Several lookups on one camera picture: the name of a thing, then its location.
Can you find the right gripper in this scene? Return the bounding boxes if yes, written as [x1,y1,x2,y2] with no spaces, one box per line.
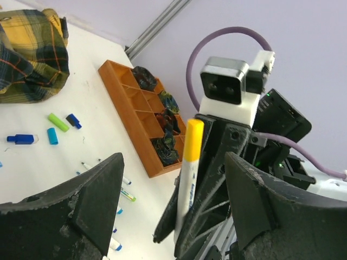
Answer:
[175,114,316,257]

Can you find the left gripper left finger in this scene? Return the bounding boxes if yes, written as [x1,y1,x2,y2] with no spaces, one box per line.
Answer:
[1,153,124,259]

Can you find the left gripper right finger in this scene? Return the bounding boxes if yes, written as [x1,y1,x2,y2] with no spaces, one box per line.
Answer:
[224,152,346,259]

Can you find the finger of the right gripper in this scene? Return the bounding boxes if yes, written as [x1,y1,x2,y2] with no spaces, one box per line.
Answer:
[153,171,181,243]

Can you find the yellow cap marker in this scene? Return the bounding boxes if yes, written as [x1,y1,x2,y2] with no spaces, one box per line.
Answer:
[174,119,204,242]

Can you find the blue eraser marker cap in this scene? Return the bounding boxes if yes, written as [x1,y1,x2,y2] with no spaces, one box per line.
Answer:
[7,134,38,145]

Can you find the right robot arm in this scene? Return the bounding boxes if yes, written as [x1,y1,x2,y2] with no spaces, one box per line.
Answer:
[174,89,346,259]

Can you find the dark green rolled sock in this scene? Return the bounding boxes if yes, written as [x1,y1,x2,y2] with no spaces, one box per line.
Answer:
[151,134,179,167]

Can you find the black orange rolled sock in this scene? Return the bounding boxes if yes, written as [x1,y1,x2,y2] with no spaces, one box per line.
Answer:
[155,108,181,135]

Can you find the teal yellow rolled sock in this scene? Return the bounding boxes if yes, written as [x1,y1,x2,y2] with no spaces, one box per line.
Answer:
[158,90,179,114]

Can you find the orange compartment tray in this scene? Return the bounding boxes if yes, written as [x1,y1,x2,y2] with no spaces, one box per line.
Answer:
[98,60,186,178]

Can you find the yellow plaid cloth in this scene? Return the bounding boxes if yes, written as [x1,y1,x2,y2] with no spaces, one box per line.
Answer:
[1,9,70,103]

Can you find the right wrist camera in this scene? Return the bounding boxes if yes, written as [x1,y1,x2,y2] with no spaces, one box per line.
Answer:
[198,50,275,128]

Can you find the right aluminium frame post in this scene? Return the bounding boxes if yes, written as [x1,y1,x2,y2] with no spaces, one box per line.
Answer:
[125,0,191,61]

